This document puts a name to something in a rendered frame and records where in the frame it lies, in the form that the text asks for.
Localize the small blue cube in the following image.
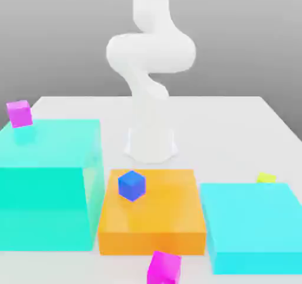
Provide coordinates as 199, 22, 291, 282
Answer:
117, 169, 147, 203

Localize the small yellow cube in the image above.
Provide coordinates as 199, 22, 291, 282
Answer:
256, 172, 277, 184

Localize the small purple cube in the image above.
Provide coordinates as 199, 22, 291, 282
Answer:
5, 99, 34, 129

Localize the small magenta cube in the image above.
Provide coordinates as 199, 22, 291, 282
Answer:
146, 250, 182, 284

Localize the large orange box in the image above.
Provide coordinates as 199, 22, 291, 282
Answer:
97, 169, 208, 256

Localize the large turquoise box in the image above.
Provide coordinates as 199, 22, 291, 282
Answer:
0, 119, 106, 252

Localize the large cyan box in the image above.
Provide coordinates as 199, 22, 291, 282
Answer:
199, 182, 302, 276

